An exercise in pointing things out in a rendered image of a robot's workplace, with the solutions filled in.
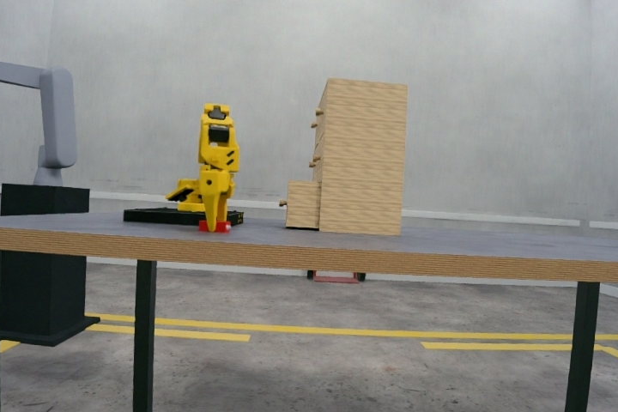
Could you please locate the wooden chest of drawers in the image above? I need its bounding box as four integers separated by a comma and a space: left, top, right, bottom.
314, 77, 408, 235

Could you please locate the red 9v battery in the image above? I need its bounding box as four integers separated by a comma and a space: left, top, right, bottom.
199, 221, 231, 233

